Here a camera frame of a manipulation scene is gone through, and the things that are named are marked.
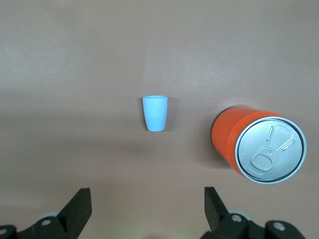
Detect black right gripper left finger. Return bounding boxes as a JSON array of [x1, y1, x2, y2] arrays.
[[0, 188, 93, 239]]

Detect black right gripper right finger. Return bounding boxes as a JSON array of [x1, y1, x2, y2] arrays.
[[201, 186, 306, 239]]

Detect light blue plastic cup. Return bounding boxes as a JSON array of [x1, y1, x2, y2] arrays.
[[142, 95, 168, 132]]

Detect large orange can container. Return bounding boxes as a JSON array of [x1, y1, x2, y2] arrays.
[[211, 106, 308, 185]]

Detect brown table cover mat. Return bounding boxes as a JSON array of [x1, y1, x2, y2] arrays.
[[0, 0, 319, 239]]

